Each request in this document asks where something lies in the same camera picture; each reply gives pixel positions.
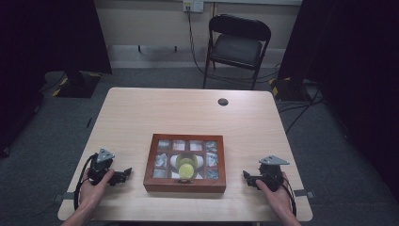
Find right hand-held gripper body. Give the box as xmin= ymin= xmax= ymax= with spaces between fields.
xmin=256 ymin=154 xmax=291 ymax=193

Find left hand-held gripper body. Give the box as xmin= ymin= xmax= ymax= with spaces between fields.
xmin=87 ymin=148 xmax=116 ymax=186

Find yellow-green round object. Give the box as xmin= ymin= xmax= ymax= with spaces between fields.
xmin=178 ymin=162 xmax=196 ymax=180

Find brown wooden compartment box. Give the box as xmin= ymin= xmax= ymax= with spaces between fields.
xmin=142 ymin=133 xmax=227 ymax=194

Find person's right hand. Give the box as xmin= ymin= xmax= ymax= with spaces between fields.
xmin=255 ymin=170 xmax=295 ymax=218

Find person's left hand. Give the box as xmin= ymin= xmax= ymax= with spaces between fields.
xmin=78 ymin=169 xmax=116 ymax=210

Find group of silver foil packets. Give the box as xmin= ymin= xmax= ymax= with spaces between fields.
xmin=152 ymin=138 xmax=220 ymax=181

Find white capsule holder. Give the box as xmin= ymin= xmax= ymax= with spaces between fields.
xmin=168 ymin=153 xmax=205 ymax=181

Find olive green capsule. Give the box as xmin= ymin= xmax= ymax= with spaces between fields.
xmin=174 ymin=153 xmax=199 ymax=169

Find black stand base striped tape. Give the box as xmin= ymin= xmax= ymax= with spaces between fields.
xmin=268 ymin=76 xmax=315 ymax=103
xmin=51 ymin=71 xmax=104 ymax=99

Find black folding chair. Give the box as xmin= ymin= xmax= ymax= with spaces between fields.
xmin=202 ymin=13 xmax=273 ymax=91

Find dark curtain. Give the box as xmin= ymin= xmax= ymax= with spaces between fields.
xmin=277 ymin=0 xmax=399 ymax=203

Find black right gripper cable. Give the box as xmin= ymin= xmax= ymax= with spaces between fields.
xmin=281 ymin=180 xmax=298 ymax=218

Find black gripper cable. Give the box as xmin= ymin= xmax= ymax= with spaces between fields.
xmin=73 ymin=153 xmax=99 ymax=211
xmin=281 ymin=180 xmax=298 ymax=218

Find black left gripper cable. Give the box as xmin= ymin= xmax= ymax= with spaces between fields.
xmin=73 ymin=153 xmax=99 ymax=211

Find grey table edge bracket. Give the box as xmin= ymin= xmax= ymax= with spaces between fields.
xmin=293 ymin=189 xmax=315 ymax=200
xmin=52 ymin=191 xmax=77 ymax=204

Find black floor cables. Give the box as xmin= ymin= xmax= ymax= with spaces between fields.
xmin=277 ymin=84 xmax=325 ymax=134

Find white wall socket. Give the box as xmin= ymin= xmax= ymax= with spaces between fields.
xmin=183 ymin=0 xmax=205 ymax=14

